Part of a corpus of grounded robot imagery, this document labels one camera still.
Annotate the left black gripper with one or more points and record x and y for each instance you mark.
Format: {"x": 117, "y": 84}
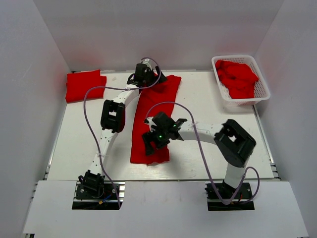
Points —
{"x": 159, "y": 78}

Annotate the white plastic basket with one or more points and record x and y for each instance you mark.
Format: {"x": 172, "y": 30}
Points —
{"x": 261, "y": 91}

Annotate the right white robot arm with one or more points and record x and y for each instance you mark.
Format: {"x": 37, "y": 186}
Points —
{"x": 234, "y": 142}

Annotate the red shirts in basket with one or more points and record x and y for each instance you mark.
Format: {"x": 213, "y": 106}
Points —
{"x": 238, "y": 78}

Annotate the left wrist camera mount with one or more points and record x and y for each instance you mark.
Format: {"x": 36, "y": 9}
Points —
{"x": 147, "y": 62}

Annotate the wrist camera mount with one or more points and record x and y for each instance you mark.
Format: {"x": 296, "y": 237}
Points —
{"x": 147, "y": 62}
{"x": 149, "y": 121}

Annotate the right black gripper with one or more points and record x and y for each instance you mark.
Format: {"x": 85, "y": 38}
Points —
{"x": 149, "y": 137}

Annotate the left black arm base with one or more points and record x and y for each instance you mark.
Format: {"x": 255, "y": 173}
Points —
{"x": 92, "y": 192}

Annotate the folded red t shirt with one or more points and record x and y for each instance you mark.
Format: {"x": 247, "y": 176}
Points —
{"x": 79, "y": 83}

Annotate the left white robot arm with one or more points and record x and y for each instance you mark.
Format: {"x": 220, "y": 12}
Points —
{"x": 114, "y": 111}

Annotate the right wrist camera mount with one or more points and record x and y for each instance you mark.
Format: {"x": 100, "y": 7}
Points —
{"x": 149, "y": 121}

